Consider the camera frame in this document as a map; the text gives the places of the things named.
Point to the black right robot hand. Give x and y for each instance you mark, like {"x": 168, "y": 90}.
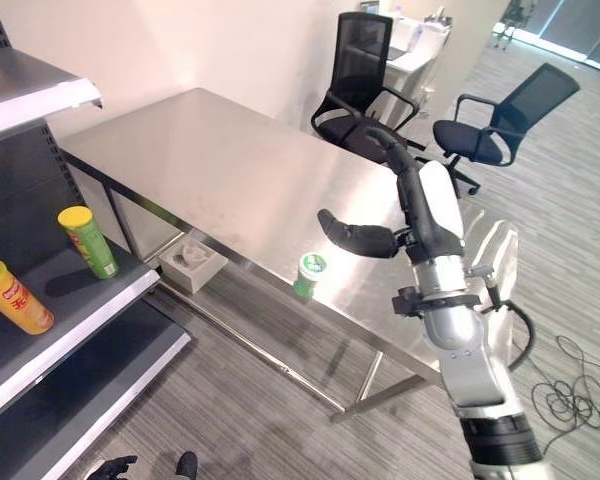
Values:
{"x": 432, "y": 200}

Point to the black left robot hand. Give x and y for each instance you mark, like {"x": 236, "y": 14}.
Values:
{"x": 112, "y": 467}

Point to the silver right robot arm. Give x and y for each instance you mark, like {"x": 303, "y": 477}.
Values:
{"x": 472, "y": 345}

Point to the dark robot foot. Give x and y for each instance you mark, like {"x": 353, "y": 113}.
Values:
{"x": 187, "y": 465}

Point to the black mesh office chair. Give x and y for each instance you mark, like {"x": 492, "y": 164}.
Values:
{"x": 505, "y": 125}
{"x": 360, "y": 90}

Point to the white desk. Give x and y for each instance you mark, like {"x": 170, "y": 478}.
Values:
{"x": 410, "y": 60}

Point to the green lidded small can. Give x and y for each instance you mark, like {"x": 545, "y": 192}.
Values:
{"x": 311, "y": 275}

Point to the stainless steel table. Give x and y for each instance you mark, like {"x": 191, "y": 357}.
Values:
{"x": 260, "y": 200}

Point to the grey white store shelf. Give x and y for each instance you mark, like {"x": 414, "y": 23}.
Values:
{"x": 55, "y": 280}

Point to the white square box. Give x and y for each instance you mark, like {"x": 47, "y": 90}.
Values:
{"x": 192, "y": 262}

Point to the green chip tube yellow lid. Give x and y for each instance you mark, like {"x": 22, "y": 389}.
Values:
{"x": 90, "y": 242}

